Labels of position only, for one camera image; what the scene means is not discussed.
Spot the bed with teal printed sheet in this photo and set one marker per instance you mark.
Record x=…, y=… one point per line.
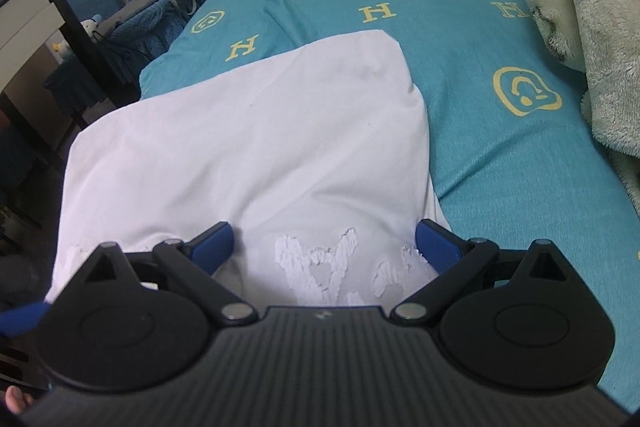
x=450, y=32

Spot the small white toy figure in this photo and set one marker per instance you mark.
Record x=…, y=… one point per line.
x=61, y=49

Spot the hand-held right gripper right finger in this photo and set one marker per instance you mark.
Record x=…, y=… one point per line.
x=437, y=247

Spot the white t-shirt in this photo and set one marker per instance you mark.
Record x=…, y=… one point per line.
x=250, y=132

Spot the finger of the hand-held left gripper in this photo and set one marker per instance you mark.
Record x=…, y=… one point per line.
x=20, y=319

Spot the small white plush toy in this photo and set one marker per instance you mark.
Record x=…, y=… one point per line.
x=91, y=27

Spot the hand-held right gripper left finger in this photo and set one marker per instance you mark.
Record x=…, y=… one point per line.
x=212, y=247

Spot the person's left hand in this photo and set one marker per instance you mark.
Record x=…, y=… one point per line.
x=17, y=399

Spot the black table frame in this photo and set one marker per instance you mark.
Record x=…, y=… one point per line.
x=95, y=62

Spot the white drawer desk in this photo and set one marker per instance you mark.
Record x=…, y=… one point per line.
x=25, y=22

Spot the pale green printed fleece blanket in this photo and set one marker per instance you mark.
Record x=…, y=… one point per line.
x=590, y=17

